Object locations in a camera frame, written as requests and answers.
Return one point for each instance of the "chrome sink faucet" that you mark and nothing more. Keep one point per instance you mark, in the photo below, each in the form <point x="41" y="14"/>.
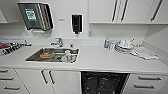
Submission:
<point x="59" y="42"/>

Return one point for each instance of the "white upper cabinet door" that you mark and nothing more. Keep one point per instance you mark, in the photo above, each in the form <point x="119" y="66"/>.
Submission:
<point x="138" y="11"/>
<point x="99" y="11"/>
<point x="164" y="15"/>

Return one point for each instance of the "small wall label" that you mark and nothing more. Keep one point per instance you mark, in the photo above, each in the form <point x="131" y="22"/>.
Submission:
<point x="61" y="19"/>

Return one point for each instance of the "black wall soap dispenser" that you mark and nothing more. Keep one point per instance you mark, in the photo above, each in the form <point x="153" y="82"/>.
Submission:
<point x="76" y="23"/>

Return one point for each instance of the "dish drying rack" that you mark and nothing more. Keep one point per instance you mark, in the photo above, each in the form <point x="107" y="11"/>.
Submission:
<point x="13" y="47"/>

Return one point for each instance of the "small chrome counter knob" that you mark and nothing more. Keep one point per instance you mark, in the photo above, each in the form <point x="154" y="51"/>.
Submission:
<point x="71" y="45"/>

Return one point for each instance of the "stainless steel dishwasher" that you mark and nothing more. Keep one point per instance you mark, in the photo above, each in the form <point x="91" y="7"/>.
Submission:
<point x="105" y="83"/>

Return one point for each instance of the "white wall outlet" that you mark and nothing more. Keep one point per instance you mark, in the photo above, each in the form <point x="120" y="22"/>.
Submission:
<point x="89" y="33"/>

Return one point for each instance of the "white cabinet door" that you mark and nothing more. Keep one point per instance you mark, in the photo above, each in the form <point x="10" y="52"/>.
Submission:
<point x="164" y="15"/>
<point x="31" y="83"/>
<point x="99" y="11"/>
<point x="138" y="11"/>
<point x="68" y="83"/>

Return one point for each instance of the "white plate stack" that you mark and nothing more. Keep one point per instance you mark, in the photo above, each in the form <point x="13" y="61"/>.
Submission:
<point x="121" y="50"/>

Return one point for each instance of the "steel paper towel dispenser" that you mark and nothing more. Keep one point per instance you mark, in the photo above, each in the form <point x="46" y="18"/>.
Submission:
<point x="35" y="16"/>

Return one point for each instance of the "blue dish soap bottle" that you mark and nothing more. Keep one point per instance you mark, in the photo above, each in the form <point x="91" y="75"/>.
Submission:
<point x="106" y="43"/>

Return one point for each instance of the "stainless steel sink basin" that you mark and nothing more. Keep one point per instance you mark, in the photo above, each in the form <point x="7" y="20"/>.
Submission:
<point x="33" y="57"/>

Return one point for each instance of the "white bowl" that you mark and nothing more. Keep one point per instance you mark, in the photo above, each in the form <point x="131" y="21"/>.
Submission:
<point x="124" y="43"/>

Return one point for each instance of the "small white bottle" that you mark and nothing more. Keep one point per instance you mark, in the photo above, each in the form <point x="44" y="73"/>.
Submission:
<point x="111" y="46"/>

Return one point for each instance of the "white lower cabinet door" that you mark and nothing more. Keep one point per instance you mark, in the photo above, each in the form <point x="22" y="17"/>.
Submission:
<point x="68" y="83"/>
<point x="31" y="83"/>

